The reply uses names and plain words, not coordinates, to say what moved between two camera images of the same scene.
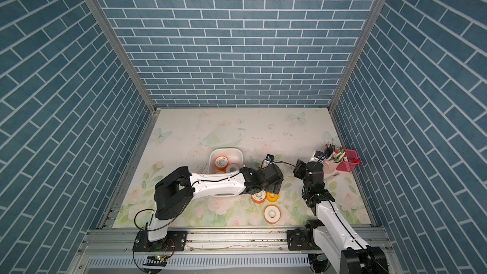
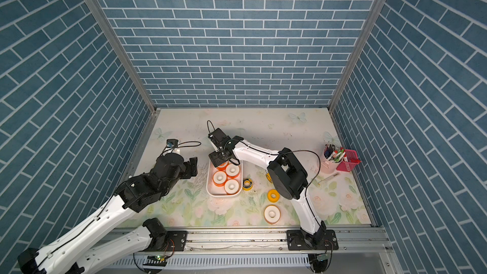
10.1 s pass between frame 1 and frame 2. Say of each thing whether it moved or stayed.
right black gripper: moved
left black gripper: moved
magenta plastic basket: stayed
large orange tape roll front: stayed
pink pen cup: stayed
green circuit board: stayed
